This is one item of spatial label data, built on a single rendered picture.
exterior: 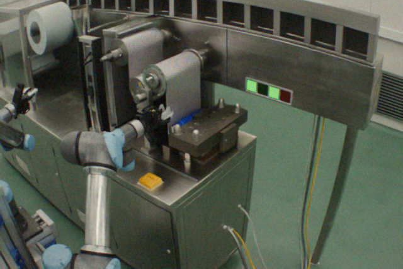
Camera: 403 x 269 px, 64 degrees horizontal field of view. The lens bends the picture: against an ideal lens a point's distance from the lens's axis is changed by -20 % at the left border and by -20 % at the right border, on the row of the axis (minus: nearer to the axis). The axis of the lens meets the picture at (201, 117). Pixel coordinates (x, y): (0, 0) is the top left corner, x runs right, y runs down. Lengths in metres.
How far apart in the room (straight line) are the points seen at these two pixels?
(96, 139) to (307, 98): 0.93
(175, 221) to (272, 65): 0.80
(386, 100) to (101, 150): 3.35
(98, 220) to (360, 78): 1.14
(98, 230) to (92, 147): 0.27
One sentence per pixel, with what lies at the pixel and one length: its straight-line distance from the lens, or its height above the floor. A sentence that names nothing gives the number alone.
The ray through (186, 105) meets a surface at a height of 1.09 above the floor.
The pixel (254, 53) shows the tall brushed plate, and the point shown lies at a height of 1.34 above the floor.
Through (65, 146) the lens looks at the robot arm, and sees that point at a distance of 1.27.
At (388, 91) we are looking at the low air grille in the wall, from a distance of 4.07.
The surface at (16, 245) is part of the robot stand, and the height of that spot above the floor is 1.00.
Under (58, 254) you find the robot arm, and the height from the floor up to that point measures 1.05.
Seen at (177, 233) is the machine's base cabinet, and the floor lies 0.70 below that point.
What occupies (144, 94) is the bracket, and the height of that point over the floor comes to 1.19.
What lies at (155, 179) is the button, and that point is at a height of 0.92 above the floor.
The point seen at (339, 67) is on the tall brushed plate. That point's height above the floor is 1.40.
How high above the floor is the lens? 1.92
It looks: 28 degrees down
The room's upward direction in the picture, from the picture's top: 1 degrees counter-clockwise
